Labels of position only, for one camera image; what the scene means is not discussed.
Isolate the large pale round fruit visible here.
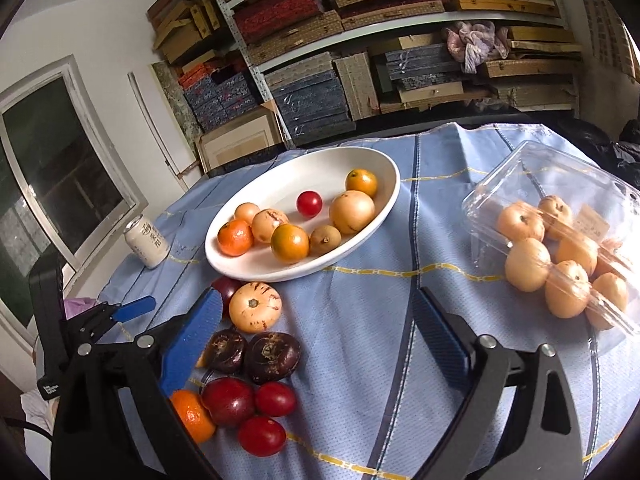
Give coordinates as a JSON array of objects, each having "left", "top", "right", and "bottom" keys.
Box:
[{"left": 329, "top": 191, "right": 375, "bottom": 235}]

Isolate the orange mandarin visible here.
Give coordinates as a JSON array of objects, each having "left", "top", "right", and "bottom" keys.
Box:
[
  {"left": 217, "top": 219, "right": 254, "bottom": 257},
  {"left": 170, "top": 389, "right": 216, "bottom": 444}
]

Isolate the pale striped fruit in plate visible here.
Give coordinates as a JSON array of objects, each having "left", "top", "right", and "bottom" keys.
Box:
[{"left": 250, "top": 208, "right": 288, "bottom": 244}]

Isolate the orange mandarin in plate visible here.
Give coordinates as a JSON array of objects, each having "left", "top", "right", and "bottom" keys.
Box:
[{"left": 217, "top": 219, "right": 254, "bottom": 257}]

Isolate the clear plastic clamshell box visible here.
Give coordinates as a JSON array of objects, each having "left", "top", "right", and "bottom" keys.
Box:
[{"left": 462, "top": 141, "right": 639, "bottom": 337}]

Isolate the pink crumpled plastic bag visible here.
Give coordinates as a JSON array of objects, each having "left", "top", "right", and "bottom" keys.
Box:
[{"left": 442, "top": 21, "right": 510, "bottom": 75}]

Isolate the white oval plate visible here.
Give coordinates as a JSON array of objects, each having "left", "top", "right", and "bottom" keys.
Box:
[{"left": 205, "top": 146, "right": 400, "bottom": 283}]

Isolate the dark red plum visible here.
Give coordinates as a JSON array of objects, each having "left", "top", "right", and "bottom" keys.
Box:
[{"left": 201, "top": 377, "right": 255, "bottom": 427}]

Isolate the window with white frame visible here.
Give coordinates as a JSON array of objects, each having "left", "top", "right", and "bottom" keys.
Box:
[{"left": 1, "top": 55, "right": 148, "bottom": 332}]

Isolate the red cherry tomato in plate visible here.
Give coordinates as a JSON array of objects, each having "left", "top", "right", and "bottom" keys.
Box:
[{"left": 296, "top": 190, "right": 323, "bottom": 219}]

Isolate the small yellow orange back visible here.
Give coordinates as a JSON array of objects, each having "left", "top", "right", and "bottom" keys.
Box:
[{"left": 345, "top": 168, "right": 378, "bottom": 198}]

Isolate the yellow orange fruit front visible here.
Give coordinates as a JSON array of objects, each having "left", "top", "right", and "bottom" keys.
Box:
[{"left": 270, "top": 223, "right": 310, "bottom": 263}]

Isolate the white beverage can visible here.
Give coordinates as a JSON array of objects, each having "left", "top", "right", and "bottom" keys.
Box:
[{"left": 124, "top": 214, "right": 170, "bottom": 269}]

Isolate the dark purple plum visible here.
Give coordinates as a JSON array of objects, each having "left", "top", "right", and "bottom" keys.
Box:
[{"left": 210, "top": 275, "right": 244, "bottom": 318}]

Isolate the red cherry tomato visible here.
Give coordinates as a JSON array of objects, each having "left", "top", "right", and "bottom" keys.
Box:
[
  {"left": 238, "top": 416, "right": 286, "bottom": 457},
  {"left": 255, "top": 382, "right": 297, "bottom": 418},
  {"left": 296, "top": 190, "right": 323, "bottom": 219}
]

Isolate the blue tablecloth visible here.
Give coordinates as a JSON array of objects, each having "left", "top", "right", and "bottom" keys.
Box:
[{"left": 96, "top": 121, "right": 632, "bottom": 480}]

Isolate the small brown longan fruit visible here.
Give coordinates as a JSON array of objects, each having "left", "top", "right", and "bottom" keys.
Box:
[{"left": 309, "top": 224, "right": 342, "bottom": 256}]

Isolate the dark brown mangosteen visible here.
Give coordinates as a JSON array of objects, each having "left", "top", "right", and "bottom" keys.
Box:
[
  {"left": 244, "top": 332, "right": 302, "bottom": 385},
  {"left": 195, "top": 330, "right": 247, "bottom": 374}
]

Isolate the framed picture leaning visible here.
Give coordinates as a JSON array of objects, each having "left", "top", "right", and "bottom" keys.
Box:
[{"left": 196, "top": 106, "right": 281, "bottom": 172}]

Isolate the white metal shelf unit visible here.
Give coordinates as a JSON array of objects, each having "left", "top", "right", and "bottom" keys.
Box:
[{"left": 196, "top": 0, "right": 584, "bottom": 149}]

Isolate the small pale fruit left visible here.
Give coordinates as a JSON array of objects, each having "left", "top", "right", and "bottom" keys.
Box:
[{"left": 233, "top": 203, "right": 260, "bottom": 224}]

